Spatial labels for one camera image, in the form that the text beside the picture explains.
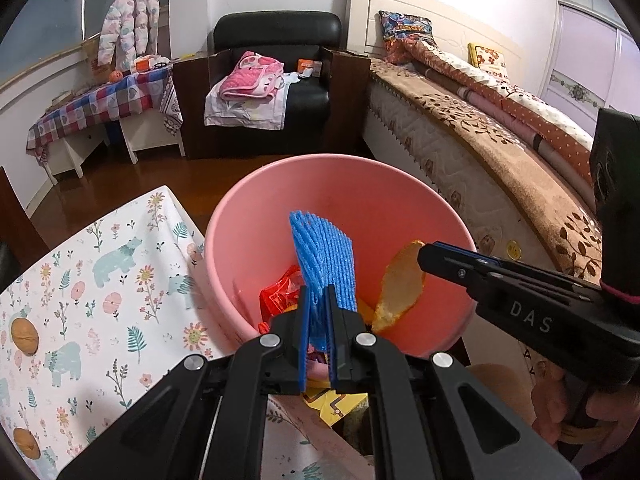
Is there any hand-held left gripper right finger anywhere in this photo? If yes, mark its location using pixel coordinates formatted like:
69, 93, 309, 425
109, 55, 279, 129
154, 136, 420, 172
325, 285, 581, 480

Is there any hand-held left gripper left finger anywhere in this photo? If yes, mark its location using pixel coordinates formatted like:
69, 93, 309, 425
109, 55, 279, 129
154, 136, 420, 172
57, 286, 313, 480

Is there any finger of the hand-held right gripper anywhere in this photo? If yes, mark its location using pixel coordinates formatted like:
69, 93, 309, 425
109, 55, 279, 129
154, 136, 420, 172
417, 244, 501, 288
434, 242, 493, 264

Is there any orange peel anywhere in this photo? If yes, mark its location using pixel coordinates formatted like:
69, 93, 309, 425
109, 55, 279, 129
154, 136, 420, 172
372, 239, 426, 333

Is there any blue foam fruit net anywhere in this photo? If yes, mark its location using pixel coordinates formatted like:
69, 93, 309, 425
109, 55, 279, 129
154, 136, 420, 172
289, 210, 358, 356

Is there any pink plastic bucket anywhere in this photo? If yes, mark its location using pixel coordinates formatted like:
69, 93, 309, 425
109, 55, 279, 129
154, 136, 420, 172
204, 154, 478, 358

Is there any person's right hand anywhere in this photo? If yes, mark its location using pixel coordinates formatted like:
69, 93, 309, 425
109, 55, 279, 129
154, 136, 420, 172
562, 382, 640, 461

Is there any yellow paper card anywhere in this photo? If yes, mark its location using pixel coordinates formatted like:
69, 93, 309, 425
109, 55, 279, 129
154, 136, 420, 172
304, 385, 370, 425

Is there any red foil wrapper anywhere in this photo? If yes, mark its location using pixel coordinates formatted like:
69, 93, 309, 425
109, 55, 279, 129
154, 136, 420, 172
259, 265, 307, 336

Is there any person's leg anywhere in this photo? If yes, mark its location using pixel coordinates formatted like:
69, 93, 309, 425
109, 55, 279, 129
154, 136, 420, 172
530, 360, 571, 443

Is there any brown leaf patterned blanket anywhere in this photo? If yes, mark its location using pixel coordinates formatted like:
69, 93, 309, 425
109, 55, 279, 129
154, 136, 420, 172
372, 57, 606, 281

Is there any pink rolled blanket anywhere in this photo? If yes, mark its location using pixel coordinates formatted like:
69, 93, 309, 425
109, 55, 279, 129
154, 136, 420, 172
450, 82, 556, 161

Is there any white patterned quilt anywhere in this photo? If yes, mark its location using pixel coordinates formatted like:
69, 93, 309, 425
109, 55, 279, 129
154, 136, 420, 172
440, 52, 596, 146

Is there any dark wooden cabinet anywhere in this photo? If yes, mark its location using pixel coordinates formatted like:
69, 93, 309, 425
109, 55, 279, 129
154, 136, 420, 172
172, 49, 236, 160
320, 46, 372, 158

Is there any yellow floral pillow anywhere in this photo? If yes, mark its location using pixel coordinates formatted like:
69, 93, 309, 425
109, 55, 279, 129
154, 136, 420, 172
467, 42, 507, 73

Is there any floral bear tablecloth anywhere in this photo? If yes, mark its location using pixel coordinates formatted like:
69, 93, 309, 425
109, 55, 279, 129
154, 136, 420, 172
0, 185, 376, 480

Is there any colourful cartoon pillow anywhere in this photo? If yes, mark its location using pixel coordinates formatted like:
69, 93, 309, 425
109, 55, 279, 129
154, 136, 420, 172
378, 10, 435, 63

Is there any lilac sliding wardrobe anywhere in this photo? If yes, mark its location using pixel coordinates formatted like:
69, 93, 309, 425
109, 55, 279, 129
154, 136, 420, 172
537, 0, 640, 116

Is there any white printed cloth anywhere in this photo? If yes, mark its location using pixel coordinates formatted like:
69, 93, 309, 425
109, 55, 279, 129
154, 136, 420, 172
204, 77, 288, 131

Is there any white side table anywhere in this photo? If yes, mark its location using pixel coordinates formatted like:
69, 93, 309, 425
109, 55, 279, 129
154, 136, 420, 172
119, 110, 187, 164
40, 122, 112, 186

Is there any patterned hanging cloth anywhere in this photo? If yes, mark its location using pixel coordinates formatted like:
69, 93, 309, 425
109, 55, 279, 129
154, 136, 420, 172
159, 80, 185, 137

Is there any pink folded blanket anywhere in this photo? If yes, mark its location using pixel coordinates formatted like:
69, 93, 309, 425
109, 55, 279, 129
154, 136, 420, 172
220, 51, 283, 103

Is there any brown round slice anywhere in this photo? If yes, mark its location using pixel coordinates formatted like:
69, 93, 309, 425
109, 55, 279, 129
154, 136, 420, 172
11, 317, 40, 357
12, 427, 42, 460

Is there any black leather armchair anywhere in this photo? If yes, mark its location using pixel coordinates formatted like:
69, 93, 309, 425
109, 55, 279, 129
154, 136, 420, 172
205, 11, 343, 156

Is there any dark wooden board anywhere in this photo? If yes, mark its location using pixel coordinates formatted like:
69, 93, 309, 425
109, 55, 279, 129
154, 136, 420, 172
0, 165, 51, 286

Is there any side table with plaid cloth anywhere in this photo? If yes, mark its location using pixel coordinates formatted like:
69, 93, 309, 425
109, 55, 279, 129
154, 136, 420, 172
26, 62, 176, 153

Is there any pink printed puffer jacket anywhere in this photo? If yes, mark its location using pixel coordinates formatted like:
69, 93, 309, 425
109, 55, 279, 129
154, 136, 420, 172
97, 0, 161, 67

